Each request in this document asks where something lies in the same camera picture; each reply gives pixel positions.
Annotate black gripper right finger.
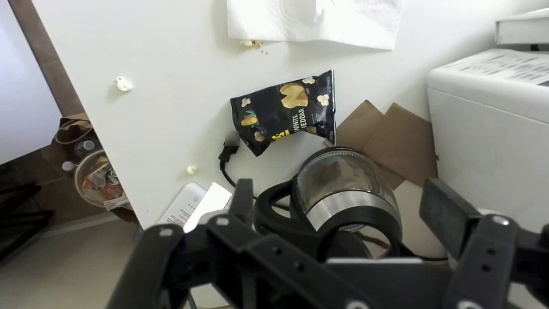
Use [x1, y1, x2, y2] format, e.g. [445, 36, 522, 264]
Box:
[419, 177, 549, 309]

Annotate black popcorn bag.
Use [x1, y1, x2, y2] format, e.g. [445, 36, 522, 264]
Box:
[228, 69, 338, 158]

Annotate white flat bar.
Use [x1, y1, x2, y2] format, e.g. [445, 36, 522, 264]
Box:
[182, 180, 235, 233]

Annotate popcorn crumbs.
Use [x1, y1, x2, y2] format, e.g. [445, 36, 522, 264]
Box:
[239, 38, 270, 56]

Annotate black kettle power cord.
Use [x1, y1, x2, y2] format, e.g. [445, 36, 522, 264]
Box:
[218, 132, 259, 199]

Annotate stainless steel electric kettle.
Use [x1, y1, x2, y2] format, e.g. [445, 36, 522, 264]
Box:
[252, 144, 405, 266]

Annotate round bin with trash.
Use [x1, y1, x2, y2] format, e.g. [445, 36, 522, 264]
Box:
[72, 147, 138, 214]

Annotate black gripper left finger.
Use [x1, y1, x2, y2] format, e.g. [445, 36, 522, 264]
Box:
[105, 177, 374, 309]

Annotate brown cardboard pieces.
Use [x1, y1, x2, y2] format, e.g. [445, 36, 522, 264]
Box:
[335, 98, 441, 189]

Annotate white microwave oven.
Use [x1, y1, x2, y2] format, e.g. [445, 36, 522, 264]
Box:
[426, 5, 549, 232]

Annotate white power adapter box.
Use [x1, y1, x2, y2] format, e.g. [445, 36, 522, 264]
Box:
[156, 180, 210, 228]

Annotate white paper towel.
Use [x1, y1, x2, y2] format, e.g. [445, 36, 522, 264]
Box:
[225, 0, 405, 51]

